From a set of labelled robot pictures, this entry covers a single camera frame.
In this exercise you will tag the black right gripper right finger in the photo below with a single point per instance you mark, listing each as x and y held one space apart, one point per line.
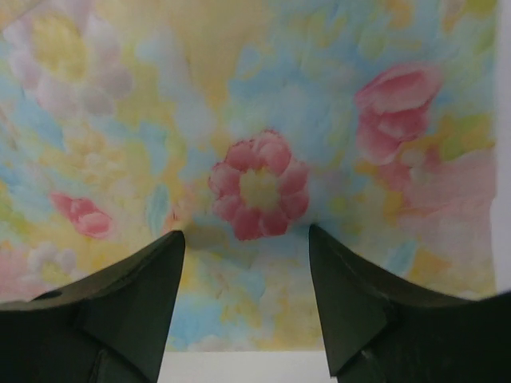
378 327

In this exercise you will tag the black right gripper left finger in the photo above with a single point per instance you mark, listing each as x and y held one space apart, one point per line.
111 326

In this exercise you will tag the pastel floral skirt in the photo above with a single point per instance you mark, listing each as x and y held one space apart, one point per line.
242 123

